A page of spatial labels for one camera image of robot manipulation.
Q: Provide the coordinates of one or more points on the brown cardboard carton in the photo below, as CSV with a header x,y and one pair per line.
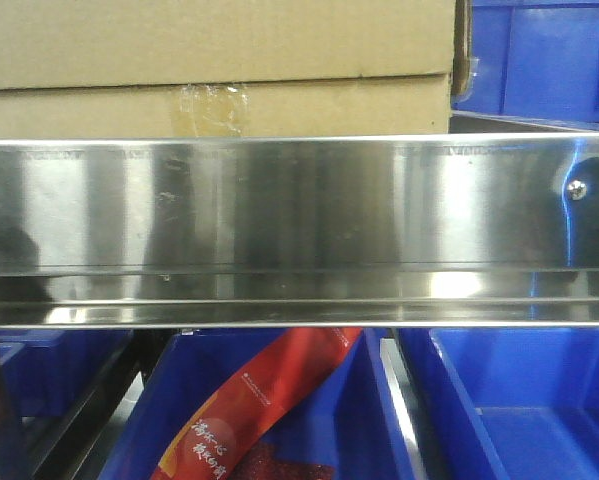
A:
x,y
131,69

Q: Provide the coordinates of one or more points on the blue bin lower middle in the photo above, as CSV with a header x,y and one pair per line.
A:
x,y
349,423

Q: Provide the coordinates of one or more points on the blue bin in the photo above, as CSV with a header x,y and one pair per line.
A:
x,y
349,423
534,59
510,403
47,370

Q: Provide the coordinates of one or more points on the red snack package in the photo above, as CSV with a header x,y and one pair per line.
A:
x,y
252,400

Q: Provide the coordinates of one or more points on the blue bin lower right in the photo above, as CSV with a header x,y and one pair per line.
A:
x,y
510,403

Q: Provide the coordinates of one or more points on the blue bin lower left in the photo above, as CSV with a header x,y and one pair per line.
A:
x,y
47,370

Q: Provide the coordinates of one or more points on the blue bin upper right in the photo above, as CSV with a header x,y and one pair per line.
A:
x,y
534,59

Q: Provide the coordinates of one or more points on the stainless steel shelf rail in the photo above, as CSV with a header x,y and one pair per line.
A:
x,y
431,230

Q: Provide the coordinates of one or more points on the shelf rail screw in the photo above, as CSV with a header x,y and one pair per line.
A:
x,y
576,190

